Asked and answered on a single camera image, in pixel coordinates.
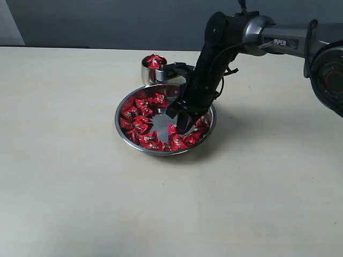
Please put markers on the red wrapped candy left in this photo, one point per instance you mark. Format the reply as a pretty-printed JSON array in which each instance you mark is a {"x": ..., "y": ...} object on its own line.
[{"x": 125, "y": 124}]

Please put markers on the red wrapped candy top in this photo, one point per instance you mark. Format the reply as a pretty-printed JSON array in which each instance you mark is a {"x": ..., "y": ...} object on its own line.
[{"x": 159, "y": 100}]

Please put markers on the red wrapped candy front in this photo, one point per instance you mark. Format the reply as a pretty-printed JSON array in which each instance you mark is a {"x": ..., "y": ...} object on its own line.
[{"x": 155, "y": 146}]

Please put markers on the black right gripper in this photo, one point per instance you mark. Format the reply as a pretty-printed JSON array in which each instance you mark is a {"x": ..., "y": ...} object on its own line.
[{"x": 223, "y": 39}]

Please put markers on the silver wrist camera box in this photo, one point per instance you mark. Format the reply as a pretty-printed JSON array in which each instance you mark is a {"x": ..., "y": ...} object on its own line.
[{"x": 171, "y": 71}]

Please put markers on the red wrapped candy front-left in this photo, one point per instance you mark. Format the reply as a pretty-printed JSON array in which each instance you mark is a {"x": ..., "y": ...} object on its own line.
[{"x": 133, "y": 135}]

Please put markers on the stainless steel cup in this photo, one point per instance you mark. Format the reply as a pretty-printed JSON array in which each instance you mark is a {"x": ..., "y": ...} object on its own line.
[{"x": 147, "y": 75}]

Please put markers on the round stainless steel plate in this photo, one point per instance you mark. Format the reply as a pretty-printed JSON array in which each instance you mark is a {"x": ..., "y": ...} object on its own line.
[{"x": 154, "y": 125}]

